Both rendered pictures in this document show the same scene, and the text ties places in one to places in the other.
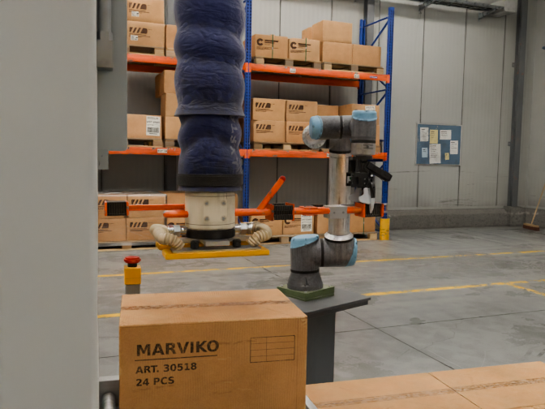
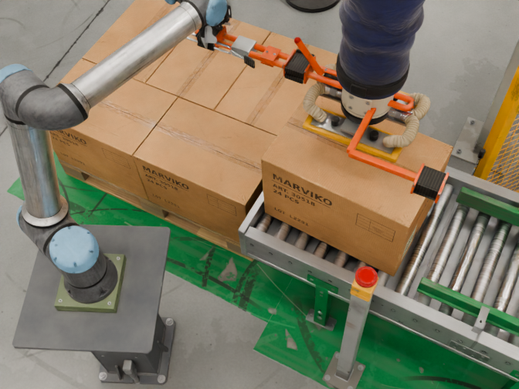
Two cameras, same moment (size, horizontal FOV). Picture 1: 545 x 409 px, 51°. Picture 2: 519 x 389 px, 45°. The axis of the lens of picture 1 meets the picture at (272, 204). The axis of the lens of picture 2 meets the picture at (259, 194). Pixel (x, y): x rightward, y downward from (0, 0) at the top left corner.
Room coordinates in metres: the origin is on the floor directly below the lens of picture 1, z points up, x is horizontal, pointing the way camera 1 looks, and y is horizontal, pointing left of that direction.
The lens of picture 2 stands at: (3.11, 0.99, 2.83)
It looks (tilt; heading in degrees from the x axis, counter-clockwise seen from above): 57 degrees down; 229
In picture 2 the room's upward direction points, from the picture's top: 5 degrees counter-clockwise
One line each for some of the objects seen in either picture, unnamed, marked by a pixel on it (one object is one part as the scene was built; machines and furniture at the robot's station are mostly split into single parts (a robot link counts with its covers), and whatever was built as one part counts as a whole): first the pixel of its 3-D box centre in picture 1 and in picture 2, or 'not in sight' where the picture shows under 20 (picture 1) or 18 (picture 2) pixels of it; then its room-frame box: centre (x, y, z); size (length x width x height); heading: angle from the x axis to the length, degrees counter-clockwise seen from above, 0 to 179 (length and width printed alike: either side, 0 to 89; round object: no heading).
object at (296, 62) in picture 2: (279, 211); (300, 66); (2.00, -0.03, 1.28); 0.10 x 0.08 x 0.06; 18
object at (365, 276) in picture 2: (132, 261); (365, 278); (2.35, 0.58, 1.02); 0.07 x 0.07 x 0.04
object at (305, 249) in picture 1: (306, 251); (76, 255); (2.93, -0.18, 0.98); 0.17 x 0.15 x 0.18; 90
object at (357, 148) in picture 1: (363, 149); not in sight; (2.10, -0.33, 1.50); 0.10 x 0.09 x 0.05; 16
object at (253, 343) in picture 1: (208, 359); (352, 181); (1.95, 0.22, 0.75); 0.60 x 0.40 x 0.40; 104
